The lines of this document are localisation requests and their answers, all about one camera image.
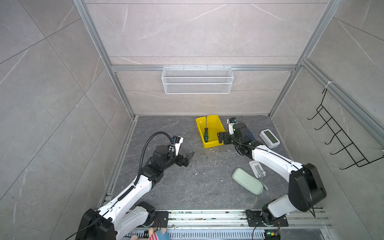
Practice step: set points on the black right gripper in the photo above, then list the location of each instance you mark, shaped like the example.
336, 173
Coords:
226, 135

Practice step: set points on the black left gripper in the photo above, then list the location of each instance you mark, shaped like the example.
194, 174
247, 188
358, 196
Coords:
181, 162

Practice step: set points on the green black screwdriver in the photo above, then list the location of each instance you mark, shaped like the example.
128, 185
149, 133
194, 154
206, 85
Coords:
206, 134

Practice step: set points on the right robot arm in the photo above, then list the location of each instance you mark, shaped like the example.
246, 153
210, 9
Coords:
306, 188

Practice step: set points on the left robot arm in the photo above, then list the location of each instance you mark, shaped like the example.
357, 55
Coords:
125, 212

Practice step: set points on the yellow plastic bin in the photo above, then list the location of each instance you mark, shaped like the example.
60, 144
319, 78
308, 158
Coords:
214, 125

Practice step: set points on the blue book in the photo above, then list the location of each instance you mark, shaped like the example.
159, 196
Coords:
251, 135

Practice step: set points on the white digital clock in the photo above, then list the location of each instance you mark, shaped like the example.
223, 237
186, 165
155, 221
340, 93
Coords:
270, 140

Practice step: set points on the pale green case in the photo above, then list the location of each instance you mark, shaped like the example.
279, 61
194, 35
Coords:
247, 181

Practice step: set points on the striped colourful object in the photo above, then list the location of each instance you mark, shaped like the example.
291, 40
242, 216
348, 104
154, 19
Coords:
160, 234

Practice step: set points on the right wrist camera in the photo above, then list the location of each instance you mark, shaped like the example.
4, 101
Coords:
231, 122

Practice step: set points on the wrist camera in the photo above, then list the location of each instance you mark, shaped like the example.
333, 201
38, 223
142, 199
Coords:
176, 144
231, 122

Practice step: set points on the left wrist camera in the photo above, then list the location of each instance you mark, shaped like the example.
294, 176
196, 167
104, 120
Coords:
176, 144

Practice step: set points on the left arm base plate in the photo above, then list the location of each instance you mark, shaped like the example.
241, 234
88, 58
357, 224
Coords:
157, 219

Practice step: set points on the aluminium rail frame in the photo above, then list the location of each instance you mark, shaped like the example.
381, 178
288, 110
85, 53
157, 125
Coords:
236, 219

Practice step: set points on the white wire mesh basket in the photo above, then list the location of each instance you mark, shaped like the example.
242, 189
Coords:
197, 80

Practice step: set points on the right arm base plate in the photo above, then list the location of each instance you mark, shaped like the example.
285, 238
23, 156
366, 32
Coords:
265, 219

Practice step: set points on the black wire hook rack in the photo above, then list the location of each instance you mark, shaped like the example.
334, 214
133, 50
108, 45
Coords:
348, 146

